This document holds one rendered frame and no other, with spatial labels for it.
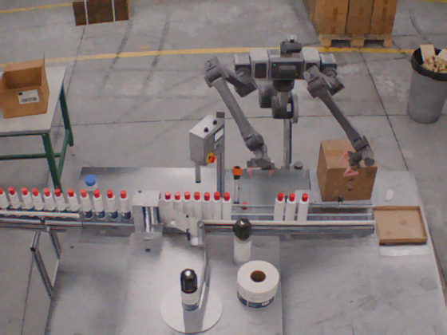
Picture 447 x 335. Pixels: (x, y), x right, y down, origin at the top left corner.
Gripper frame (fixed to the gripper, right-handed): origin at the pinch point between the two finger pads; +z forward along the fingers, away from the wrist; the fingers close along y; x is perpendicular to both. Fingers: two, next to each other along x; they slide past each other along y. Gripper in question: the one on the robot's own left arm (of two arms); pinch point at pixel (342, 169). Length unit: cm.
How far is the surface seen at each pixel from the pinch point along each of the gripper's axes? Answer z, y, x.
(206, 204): 58, 7, -48
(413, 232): -2, 21, 56
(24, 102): 149, -112, -136
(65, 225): 123, 3, -100
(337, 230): 25.4, 16.6, 18.0
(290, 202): 28.4, 10.6, -14.6
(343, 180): 9.6, -6.4, 12.9
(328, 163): 7.8, -10.2, -0.8
